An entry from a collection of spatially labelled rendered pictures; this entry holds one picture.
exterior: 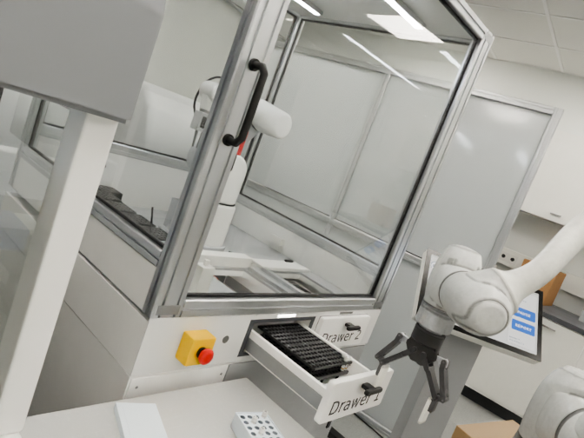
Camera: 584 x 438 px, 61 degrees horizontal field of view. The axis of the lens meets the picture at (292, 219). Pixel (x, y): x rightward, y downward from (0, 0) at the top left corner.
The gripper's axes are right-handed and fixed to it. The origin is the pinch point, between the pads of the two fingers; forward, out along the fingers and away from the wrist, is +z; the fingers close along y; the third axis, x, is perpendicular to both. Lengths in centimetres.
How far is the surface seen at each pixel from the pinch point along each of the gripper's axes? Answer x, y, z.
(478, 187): -157, 65, -63
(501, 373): -288, 42, 58
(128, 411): 54, 31, 13
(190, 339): 40, 36, 0
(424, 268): -74, 39, -21
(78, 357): 50, 61, 20
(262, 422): 27.9, 16.8, 11.8
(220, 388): 24.8, 34.8, 15.1
